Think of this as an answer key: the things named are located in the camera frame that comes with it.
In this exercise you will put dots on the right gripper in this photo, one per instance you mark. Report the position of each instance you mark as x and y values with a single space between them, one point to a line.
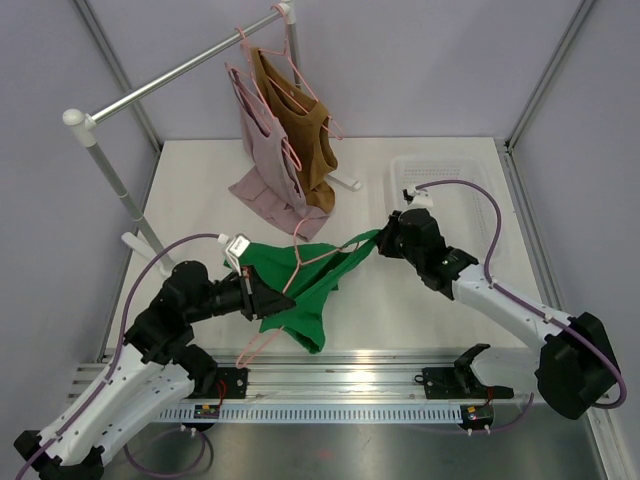
385 237

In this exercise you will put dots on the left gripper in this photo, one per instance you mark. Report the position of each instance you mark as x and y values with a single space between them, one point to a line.
258 298

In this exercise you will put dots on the green tank top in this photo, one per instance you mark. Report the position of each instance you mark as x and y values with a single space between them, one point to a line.
308 274

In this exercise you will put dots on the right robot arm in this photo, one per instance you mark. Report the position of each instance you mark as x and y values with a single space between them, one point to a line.
570 362

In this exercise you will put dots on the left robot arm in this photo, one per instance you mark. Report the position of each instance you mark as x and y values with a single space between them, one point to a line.
156 365

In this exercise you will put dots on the mauve tank top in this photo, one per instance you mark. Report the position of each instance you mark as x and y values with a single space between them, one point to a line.
276 196

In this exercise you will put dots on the brown tank top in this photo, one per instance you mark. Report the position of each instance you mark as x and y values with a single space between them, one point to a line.
305 121

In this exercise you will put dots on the pink hanger of brown top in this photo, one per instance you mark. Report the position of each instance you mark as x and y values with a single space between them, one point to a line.
336 132

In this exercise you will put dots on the pink hanger of mauve top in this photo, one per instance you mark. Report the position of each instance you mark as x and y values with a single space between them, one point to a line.
264 139

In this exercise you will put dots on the white plastic basket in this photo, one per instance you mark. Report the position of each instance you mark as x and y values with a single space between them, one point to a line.
466 218

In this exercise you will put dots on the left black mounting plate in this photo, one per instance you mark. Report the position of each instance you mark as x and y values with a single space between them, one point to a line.
225 382

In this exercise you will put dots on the black mounting plate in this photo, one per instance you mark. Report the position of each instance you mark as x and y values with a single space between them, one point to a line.
225 382
457 383

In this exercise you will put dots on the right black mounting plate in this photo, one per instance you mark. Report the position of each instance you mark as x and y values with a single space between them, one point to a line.
457 383

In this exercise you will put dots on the clothes rack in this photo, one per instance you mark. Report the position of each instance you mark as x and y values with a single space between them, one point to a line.
144 242

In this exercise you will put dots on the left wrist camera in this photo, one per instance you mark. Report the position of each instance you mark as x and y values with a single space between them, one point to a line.
233 247

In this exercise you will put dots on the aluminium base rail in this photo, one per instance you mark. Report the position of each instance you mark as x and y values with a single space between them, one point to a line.
352 376

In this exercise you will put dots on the white slotted cable duct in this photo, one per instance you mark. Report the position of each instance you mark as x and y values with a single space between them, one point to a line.
314 414

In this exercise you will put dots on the left frame post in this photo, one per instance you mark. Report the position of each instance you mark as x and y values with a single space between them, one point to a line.
103 45

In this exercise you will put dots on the frame post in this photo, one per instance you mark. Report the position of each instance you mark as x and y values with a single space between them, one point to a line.
550 72
103 45

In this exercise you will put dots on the right frame post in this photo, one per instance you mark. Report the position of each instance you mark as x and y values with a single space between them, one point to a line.
550 72

